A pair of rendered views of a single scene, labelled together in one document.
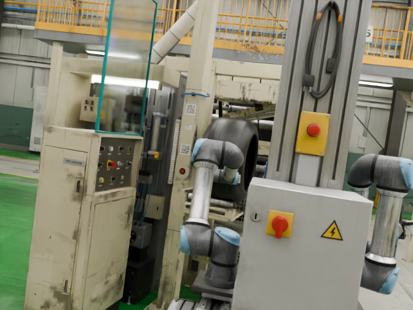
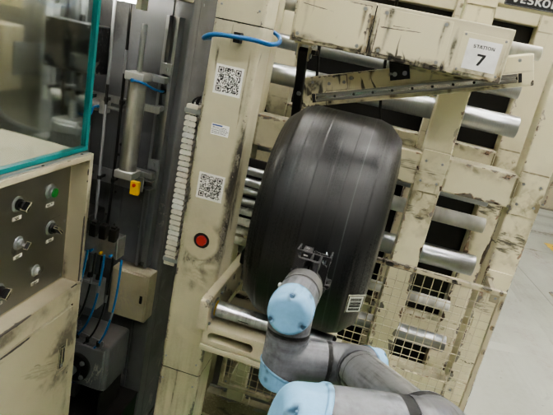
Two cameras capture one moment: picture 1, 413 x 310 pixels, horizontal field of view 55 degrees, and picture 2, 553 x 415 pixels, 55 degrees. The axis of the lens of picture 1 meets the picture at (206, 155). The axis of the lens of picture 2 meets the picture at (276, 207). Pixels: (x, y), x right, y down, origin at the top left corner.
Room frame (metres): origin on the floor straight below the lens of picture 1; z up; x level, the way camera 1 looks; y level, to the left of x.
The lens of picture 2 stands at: (1.44, 0.16, 1.65)
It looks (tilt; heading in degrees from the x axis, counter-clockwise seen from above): 18 degrees down; 352
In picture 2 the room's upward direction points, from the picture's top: 12 degrees clockwise
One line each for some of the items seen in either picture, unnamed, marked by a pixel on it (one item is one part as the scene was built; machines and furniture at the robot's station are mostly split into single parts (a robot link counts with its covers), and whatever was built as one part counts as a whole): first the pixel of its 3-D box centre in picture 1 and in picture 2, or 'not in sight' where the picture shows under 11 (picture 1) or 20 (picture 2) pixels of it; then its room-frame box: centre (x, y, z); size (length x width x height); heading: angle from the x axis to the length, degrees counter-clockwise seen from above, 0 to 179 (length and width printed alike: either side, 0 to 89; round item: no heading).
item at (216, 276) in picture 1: (222, 270); not in sight; (1.70, -0.14, 0.77); 0.15 x 0.15 x 0.10
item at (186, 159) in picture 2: (176, 151); (184, 187); (2.91, 0.23, 1.19); 0.05 x 0.04 x 0.48; 162
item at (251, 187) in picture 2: not in sight; (256, 204); (3.28, -0.02, 1.05); 0.20 x 0.15 x 0.30; 72
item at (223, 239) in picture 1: (224, 244); not in sight; (1.70, -0.13, 0.88); 0.13 x 0.12 x 0.14; 89
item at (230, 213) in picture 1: (209, 209); (267, 345); (2.72, -0.07, 0.84); 0.36 x 0.09 x 0.06; 72
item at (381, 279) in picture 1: (385, 224); not in sight; (1.55, -0.74, 1.09); 0.15 x 0.12 x 0.55; 56
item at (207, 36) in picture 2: (195, 95); (243, 35); (2.91, 0.14, 1.62); 0.19 x 0.19 x 0.06; 72
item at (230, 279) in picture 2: (193, 193); (226, 286); (2.90, 0.06, 0.90); 0.40 x 0.03 x 0.10; 162
